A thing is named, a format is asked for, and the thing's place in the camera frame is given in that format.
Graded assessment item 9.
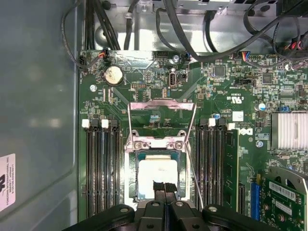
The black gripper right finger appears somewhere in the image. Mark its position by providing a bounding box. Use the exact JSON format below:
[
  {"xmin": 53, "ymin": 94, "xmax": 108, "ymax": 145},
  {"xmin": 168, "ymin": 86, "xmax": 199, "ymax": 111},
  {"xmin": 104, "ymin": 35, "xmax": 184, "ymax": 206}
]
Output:
[{"xmin": 165, "ymin": 182, "xmax": 279, "ymax": 231}]

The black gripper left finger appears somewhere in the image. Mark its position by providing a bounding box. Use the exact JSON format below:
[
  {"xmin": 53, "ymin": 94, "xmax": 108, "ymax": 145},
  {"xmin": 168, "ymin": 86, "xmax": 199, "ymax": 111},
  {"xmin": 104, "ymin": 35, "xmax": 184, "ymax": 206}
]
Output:
[{"xmin": 63, "ymin": 180, "xmax": 167, "ymax": 231}]

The CPU with silver top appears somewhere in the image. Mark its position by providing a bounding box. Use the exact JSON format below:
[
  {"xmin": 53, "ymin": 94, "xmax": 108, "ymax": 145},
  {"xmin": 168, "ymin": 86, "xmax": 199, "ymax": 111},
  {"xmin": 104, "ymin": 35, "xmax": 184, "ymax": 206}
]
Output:
[{"xmin": 135, "ymin": 151, "xmax": 188, "ymax": 202}]

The metal socket cover frame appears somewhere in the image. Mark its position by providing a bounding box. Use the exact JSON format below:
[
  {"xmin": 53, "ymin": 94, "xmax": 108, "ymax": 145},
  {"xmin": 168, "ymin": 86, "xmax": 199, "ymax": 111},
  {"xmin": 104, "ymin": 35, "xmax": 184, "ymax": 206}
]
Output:
[{"xmin": 126, "ymin": 98, "xmax": 197, "ymax": 145}]

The CPU socket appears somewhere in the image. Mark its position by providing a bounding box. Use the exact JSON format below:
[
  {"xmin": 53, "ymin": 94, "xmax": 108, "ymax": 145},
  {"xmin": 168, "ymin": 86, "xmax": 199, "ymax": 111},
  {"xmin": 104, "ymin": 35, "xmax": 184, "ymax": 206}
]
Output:
[{"xmin": 124, "ymin": 129, "xmax": 193, "ymax": 207}]

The thin metal locking lever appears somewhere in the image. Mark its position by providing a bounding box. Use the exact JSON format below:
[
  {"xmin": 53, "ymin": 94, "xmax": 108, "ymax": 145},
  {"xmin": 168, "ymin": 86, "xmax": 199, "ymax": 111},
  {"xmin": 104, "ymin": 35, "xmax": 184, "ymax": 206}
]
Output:
[{"xmin": 184, "ymin": 141, "xmax": 205, "ymax": 211}]

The RAM slot with black clips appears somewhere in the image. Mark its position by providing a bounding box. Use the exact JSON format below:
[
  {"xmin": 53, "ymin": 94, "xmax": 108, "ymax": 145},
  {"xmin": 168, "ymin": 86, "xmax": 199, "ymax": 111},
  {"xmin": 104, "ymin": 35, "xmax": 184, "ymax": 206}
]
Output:
[
  {"xmin": 110, "ymin": 119, "xmax": 122, "ymax": 210},
  {"xmin": 90, "ymin": 118, "xmax": 103, "ymax": 217},
  {"xmin": 215, "ymin": 119, "xmax": 226, "ymax": 207},
  {"xmin": 196, "ymin": 117, "xmax": 207, "ymax": 207}
]

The green RAM stick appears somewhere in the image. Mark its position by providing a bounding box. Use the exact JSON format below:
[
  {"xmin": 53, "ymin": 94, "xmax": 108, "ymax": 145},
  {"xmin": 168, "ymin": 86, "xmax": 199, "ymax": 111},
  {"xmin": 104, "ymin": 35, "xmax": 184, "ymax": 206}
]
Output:
[{"xmin": 223, "ymin": 128, "xmax": 239, "ymax": 210}]

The blue expansion slot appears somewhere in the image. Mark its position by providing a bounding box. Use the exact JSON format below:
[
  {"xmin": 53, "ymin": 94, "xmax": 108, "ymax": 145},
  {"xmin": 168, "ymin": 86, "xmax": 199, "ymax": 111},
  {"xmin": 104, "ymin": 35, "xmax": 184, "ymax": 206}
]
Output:
[{"xmin": 250, "ymin": 181, "xmax": 262, "ymax": 221}]

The graphics card with fan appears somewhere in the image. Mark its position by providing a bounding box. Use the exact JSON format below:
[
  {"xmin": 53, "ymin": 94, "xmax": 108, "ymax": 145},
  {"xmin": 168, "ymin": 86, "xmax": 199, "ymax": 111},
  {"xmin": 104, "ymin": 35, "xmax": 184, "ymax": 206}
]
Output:
[{"xmin": 261, "ymin": 166, "xmax": 308, "ymax": 231}]

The green motherboard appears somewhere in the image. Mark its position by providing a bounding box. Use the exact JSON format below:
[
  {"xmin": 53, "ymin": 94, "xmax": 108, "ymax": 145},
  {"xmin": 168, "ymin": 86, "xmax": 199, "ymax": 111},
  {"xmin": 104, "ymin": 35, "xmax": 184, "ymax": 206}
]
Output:
[{"xmin": 78, "ymin": 49, "xmax": 308, "ymax": 231}]

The silver finned heat sink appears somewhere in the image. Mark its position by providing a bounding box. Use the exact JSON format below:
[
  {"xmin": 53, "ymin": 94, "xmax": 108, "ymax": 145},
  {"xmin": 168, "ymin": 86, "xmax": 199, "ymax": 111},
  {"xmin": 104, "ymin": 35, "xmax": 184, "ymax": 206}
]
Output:
[{"xmin": 270, "ymin": 112, "xmax": 308, "ymax": 151}]

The internal USB port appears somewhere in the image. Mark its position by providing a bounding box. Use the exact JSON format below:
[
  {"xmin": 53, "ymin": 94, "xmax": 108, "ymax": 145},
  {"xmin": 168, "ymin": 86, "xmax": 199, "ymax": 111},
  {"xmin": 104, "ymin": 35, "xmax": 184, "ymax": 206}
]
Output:
[{"xmin": 168, "ymin": 72, "xmax": 179, "ymax": 88}]

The printed label sticker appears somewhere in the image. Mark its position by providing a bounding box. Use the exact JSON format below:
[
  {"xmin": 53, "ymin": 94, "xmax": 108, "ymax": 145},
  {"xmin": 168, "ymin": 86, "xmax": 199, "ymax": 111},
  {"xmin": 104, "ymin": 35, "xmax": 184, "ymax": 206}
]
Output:
[{"xmin": 0, "ymin": 153, "xmax": 16, "ymax": 213}]

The round coin battery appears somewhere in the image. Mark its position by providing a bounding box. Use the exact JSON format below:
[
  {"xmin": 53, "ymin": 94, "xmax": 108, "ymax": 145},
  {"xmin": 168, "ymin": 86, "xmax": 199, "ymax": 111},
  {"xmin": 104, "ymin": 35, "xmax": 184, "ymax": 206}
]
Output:
[{"xmin": 103, "ymin": 65, "xmax": 125, "ymax": 87}]

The grey open PC case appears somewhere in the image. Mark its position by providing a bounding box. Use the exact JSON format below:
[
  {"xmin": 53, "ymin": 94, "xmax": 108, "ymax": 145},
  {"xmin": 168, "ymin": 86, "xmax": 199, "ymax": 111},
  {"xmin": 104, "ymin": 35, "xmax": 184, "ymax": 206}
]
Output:
[{"xmin": 0, "ymin": 0, "xmax": 308, "ymax": 231}]

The silver metal drive cage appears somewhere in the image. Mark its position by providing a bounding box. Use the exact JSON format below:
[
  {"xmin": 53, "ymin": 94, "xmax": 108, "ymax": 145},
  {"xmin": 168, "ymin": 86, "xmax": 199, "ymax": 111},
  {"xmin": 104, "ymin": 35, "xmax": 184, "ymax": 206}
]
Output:
[{"xmin": 136, "ymin": 0, "xmax": 277, "ymax": 16}]

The thick black wire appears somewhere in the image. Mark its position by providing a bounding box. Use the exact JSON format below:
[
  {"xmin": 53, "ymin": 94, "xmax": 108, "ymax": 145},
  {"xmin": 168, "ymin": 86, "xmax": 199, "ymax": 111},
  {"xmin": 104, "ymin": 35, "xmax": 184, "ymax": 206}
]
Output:
[{"xmin": 162, "ymin": 0, "xmax": 308, "ymax": 62}]

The black wire bundle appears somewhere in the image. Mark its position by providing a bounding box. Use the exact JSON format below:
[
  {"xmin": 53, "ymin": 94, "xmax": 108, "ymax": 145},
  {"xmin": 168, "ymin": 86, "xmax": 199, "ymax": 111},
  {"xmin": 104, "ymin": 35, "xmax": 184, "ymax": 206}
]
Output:
[{"xmin": 84, "ymin": 0, "xmax": 121, "ymax": 51}]

